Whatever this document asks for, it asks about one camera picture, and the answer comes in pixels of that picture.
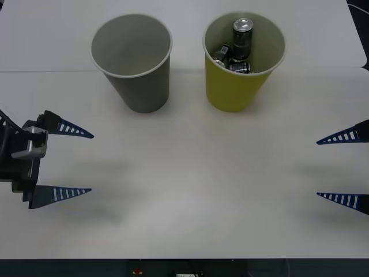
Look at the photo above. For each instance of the red button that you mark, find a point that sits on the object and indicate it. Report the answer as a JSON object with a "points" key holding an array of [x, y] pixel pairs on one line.
{"points": [[137, 271]]}

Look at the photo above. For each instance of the grey plastic bin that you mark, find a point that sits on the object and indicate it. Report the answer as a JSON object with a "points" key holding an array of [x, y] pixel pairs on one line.
{"points": [[144, 92]]}

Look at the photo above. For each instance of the yellow-green plastic bin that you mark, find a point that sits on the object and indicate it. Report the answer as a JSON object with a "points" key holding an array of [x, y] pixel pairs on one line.
{"points": [[230, 92]]}

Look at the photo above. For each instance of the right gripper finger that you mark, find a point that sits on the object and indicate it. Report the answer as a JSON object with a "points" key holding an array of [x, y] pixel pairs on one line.
{"points": [[350, 135], [350, 200]]}

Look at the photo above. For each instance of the tall black can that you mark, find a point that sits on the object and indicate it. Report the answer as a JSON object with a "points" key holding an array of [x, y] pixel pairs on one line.
{"points": [[242, 40]]}

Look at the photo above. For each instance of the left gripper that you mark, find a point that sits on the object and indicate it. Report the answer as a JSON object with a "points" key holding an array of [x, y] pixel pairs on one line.
{"points": [[20, 173]]}

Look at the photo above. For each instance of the can with silver rim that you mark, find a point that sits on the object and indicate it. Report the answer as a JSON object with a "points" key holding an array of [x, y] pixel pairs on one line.
{"points": [[219, 62]]}

